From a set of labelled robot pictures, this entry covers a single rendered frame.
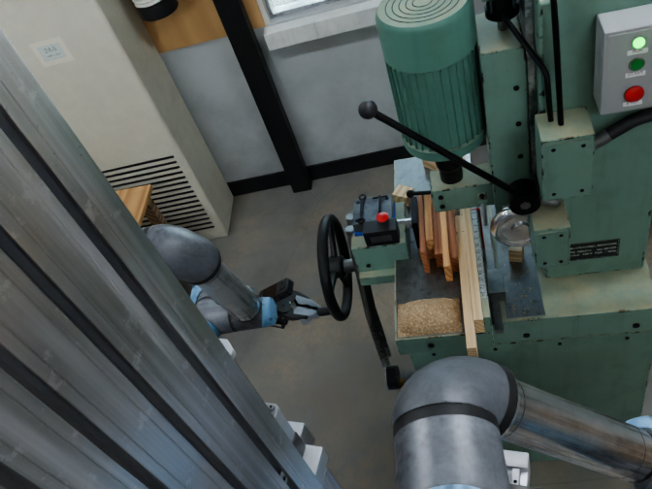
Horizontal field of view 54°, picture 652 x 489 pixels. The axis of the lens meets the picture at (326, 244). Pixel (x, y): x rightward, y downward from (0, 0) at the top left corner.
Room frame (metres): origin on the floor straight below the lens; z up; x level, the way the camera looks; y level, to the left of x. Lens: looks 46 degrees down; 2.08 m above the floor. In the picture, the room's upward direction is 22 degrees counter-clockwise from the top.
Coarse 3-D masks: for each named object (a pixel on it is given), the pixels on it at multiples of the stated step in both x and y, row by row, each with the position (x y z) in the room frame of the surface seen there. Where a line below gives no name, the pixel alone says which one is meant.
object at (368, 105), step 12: (360, 108) 0.94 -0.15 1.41; (372, 108) 0.93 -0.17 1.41; (384, 120) 0.93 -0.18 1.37; (408, 132) 0.92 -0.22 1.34; (432, 144) 0.91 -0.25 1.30; (444, 156) 0.90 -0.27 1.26; (456, 156) 0.90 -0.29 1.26; (468, 168) 0.89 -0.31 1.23; (492, 180) 0.87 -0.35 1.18; (516, 180) 0.88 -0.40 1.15; (528, 180) 0.87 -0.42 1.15; (516, 192) 0.85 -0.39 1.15; (528, 192) 0.84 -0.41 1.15; (516, 204) 0.84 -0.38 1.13; (528, 204) 0.83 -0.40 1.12; (552, 204) 0.83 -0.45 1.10
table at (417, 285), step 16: (400, 160) 1.35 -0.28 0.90; (416, 160) 1.33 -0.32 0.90; (400, 176) 1.30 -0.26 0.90; (416, 176) 1.27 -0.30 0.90; (416, 256) 1.01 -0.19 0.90; (368, 272) 1.04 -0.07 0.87; (384, 272) 1.02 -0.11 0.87; (400, 272) 0.98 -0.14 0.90; (416, 272) 0.96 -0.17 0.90; (432, 272) 0.94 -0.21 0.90; (400, 288) 0.93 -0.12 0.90; (416, 288) 0.91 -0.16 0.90; (432, 288) 0.90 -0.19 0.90; (448, 288) 0.88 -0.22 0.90; (416, 336) 0.79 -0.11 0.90; (432, 336) 0.78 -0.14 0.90; (448, 336) 0.76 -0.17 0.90; (464, 336) 0.75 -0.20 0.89; (480, 336) 0.74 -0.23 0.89; (400, 352) 0.80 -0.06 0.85; (416, 352) 0.79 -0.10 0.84
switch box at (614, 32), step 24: (600, 24) 0.82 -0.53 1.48; (624, 24) 0.79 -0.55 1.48; (648, 24) 0.77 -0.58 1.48; (600, 48) 0.81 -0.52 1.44; (624, 48) 0.77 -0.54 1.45; (648, 48) 0.76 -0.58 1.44; (600, 72) 0.80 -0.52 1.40; (624, 72) 0.77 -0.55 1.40; (648, 72) 0.76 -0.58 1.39; (600, 96) 0.79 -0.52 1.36; (624, 96) 0.77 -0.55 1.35; (648, 96) 0.76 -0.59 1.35
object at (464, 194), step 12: (480, 168) 1.03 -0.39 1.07; (432, 180) 1.05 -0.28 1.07; (468, 180) 1.01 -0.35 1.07; (480, 180) 1.00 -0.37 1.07; (432, 192) 1.02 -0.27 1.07; (444, 192) 1.01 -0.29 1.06; (456, 192) 1.00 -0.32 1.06; (468, 192) 0.99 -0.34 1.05; (480, 192) 0.98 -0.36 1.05; (492, 192) 0.98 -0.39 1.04; (444, 204) 1.01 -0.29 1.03; (456, 204) 1.00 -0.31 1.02; (468, 204) 1.00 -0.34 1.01; (492, 204) 0.98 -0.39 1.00
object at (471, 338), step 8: (456, 224) 1.02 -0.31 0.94; (464, 232) 0.99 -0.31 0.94; (464, 240) 0.96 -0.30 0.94; (464, 248) 0.94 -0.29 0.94; (464, 256) 0.92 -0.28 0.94; (464, 264) 0.90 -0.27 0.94; (464, 272) 0.88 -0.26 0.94; (464, 280) 0.85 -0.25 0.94; (464, 288) 0.84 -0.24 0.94; (464, 296) 0.82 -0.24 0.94; (464, 304) 0.80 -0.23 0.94; (464, 312) 0.78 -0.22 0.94; (472, 312) 0.77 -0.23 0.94; (464, 320) 0.76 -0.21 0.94; (472, 320) 0.75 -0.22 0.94; (472, 328) 0.73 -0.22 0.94; (472, 336) 0.72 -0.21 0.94; (472, 344) 0.70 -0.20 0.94; (472, 352) 0.69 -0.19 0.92
